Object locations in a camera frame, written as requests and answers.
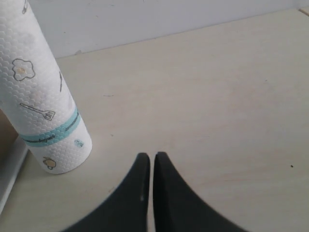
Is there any printed white paper towel roll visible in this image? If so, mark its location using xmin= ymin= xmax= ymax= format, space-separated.
xmin=0 ymin=0 xmax=92 ymax=174

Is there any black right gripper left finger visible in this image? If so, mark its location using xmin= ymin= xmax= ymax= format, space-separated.
xmin=64 ymin=153 xmax=150 ymax=232

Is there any white rectangular plastic tray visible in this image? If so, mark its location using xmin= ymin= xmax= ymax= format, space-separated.
xmin=0 ymin=137 xmax=28 ymax=211

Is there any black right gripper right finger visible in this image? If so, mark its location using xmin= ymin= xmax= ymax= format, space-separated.
xmin=154 ymin=152 xmax=245 ymax=232

